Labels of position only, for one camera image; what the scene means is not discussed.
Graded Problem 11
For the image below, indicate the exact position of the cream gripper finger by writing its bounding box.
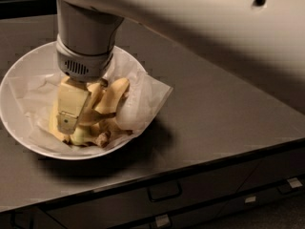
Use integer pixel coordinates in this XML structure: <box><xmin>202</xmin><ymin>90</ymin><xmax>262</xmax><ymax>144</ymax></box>
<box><xmin>56</xmin><ymin>76</ymin><xmax>91</xmax><ymax>135</ymax></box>

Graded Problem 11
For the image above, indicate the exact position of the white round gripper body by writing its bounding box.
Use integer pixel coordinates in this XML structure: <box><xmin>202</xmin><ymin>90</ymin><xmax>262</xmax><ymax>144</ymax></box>
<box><xmin>56</xmin><ymin>34</ymin><xmax>114</xmax><ymax>83</ymax></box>

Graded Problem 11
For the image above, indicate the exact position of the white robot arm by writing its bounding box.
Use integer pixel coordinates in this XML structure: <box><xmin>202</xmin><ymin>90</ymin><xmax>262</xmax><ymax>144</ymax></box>
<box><xmin>57</xmin><ymin>0</ymin><xmax>305</xmax><ymax>112</ymax></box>

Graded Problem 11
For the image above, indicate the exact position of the middle yellow banana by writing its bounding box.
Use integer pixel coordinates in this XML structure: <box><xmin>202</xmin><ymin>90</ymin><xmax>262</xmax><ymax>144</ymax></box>
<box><xmin>85</xmin><ymin>80</ymin><xmax>108</xmax><ymax>112</ymax></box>

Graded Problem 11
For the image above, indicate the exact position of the bottom greenish banana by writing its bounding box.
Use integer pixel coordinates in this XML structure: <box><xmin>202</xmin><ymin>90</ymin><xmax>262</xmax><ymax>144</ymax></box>
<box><xmin>70</xmin><ymin>126</ymin><xmax>111</xmax><ymax>148</ymax></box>

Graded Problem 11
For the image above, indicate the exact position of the lower right banana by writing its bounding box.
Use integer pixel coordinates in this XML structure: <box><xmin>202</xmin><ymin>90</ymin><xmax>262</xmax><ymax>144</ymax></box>
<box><xmin>91</xmin><ymin>117</ymin><xmax>132</xmax><ymax>140</ymax></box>

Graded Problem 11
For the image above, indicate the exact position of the right yellow banana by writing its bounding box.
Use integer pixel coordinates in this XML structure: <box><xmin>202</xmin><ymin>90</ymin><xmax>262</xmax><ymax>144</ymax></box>
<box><xmin>94</xmin><ymin>77</ymin><xmax>130</xmax><ymax>115</ymax></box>

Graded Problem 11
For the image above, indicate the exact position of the large white bowl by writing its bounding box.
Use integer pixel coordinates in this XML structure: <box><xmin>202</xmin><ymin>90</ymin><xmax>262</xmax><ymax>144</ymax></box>
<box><xmin>0</xmin><ymin>41</ymin><xmax>149</xmax><ymax>161</ymax></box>

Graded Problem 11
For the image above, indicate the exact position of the white paper liner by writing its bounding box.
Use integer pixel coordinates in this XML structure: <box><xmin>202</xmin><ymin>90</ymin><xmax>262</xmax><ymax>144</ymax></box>
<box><xmin>8</xmin><ymin>46</ymin><xmax>174</xmax><ymax>155</ymax></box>

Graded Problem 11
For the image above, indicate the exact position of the dark upper drawer front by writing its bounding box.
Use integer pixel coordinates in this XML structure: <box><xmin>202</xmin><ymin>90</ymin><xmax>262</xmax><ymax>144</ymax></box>
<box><xmin>46</xmin><ymin>161</ymin><xmax>258</xmax><ymax>229</ymax></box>

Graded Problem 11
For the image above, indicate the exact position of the dark drawer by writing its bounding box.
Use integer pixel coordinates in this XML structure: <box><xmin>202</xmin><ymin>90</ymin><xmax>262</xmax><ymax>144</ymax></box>
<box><xmin>46</xmin><ymin>161</ymin><xmax>258</xmax><ymax>229</ymax></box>
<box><xmin>109</xmin><ymin>175</ymin><xmax>305</xmax><ymax>229</ymax></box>

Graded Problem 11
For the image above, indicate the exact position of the white drawer label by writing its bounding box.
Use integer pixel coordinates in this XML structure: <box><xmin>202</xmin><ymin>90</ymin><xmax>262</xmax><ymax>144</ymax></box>
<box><xmin>155</xmin><ymin>215</ymin><xmax>171</xmax><ymax>228</ymax></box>
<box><xmin>245</xmin><ymin>196</ymin><xmax>256</xmax><ymax>204</ymax></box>
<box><xmin>288</xmin><ymin>177</ymin><xmax>303</xmax><ymax>189</ymax></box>

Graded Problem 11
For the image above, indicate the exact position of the white drawer label middle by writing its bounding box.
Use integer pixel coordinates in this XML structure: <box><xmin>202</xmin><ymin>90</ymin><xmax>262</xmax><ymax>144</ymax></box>
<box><xmin>245</xmin><ymin>196</ymin><xmax>256</xmax><ymax>204</ymax></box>

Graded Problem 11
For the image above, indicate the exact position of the dark lower drawer front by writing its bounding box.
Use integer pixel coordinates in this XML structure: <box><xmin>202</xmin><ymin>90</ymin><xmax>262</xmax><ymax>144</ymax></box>
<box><xmin>109</xmin><ymin>175</ymin><xmax>305</xmax><ymax>229</ymax></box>

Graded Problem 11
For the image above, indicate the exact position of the white drawer label right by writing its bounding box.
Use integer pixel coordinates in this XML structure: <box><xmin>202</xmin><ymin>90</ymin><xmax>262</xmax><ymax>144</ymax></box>
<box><xmin>288</xmin><ymin>177</ymin><xmax>303</xmax><ymax>189</ymax></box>

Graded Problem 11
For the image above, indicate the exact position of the black drawer handle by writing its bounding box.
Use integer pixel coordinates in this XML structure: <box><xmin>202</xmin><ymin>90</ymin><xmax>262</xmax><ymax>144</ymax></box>
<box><xmin>147</xmin><ymin>180</ymin><xmax>182</xmax><ymax>202</ymax></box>

